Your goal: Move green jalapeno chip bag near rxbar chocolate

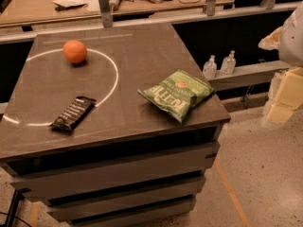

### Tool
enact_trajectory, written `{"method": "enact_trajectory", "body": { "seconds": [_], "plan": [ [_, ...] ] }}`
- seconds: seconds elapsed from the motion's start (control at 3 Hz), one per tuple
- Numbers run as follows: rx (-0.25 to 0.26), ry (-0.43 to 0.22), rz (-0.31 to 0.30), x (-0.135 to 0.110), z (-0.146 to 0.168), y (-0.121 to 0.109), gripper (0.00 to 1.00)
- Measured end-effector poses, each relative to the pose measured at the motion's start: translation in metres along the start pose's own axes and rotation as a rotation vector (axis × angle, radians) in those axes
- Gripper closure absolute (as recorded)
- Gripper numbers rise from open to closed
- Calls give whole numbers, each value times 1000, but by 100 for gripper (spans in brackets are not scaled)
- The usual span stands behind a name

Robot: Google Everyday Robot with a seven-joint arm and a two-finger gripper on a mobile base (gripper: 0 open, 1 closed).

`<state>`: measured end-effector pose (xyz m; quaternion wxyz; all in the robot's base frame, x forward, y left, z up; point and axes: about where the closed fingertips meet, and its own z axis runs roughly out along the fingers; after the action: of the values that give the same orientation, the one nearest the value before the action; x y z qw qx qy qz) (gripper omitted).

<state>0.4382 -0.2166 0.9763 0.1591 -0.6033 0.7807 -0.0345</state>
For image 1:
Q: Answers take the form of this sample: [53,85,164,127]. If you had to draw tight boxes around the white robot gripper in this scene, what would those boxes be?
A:
[258,5,303,125]

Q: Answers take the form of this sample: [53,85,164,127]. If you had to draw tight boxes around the green jalapeno chip bag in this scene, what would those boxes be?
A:
[138,69,215,123]

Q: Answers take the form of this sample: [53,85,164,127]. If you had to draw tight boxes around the black rxbar chocolate bar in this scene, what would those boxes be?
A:
[50,96,96,131]

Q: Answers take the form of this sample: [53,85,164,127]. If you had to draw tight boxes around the clear sanitizer bottle right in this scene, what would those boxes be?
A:
[221,50,236,75]

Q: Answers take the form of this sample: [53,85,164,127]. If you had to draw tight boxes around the clear sanitizer bottle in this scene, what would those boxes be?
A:
[203,55,217,79]
[221,50,236,75]

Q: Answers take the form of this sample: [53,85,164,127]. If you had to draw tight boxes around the clear sanitizer bottle left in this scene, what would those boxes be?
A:
[203,55,217,79]

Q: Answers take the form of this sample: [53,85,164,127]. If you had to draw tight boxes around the orange fruit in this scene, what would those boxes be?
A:
[62,40,87,63]

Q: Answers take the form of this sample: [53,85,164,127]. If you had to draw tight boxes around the white papers on desk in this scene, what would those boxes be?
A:
[53,0,87,9]

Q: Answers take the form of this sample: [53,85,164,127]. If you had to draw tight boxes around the wooden background desk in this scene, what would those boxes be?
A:
[0,0,206,28]

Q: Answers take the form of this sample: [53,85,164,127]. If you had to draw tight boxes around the metal shelf rail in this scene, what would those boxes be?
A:
[209,61,290,91]

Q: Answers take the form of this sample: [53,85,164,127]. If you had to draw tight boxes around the black floor cable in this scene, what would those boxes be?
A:
[0,211,32,227]

